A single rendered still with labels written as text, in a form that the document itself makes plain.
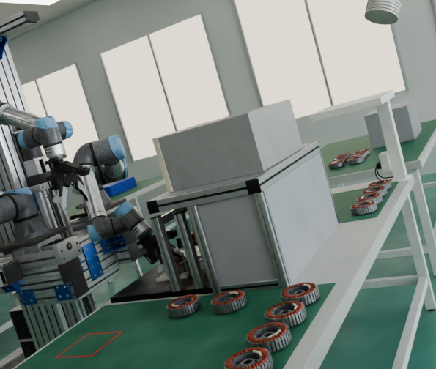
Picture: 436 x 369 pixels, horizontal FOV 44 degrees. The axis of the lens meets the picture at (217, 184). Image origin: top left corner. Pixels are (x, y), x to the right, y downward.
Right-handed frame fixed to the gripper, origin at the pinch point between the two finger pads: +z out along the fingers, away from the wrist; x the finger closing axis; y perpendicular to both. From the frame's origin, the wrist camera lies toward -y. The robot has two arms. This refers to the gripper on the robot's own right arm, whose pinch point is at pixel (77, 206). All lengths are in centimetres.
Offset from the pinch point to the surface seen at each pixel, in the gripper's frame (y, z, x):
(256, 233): -70, 21, 2
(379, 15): -105, -42, -126
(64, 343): -4, 40, 31
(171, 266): -33.7, 28.9, 0.7
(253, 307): -70, 40, 17
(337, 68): 3, -29, -493
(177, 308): -44, 37, 20
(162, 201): -39.1, 4.8, 2.4
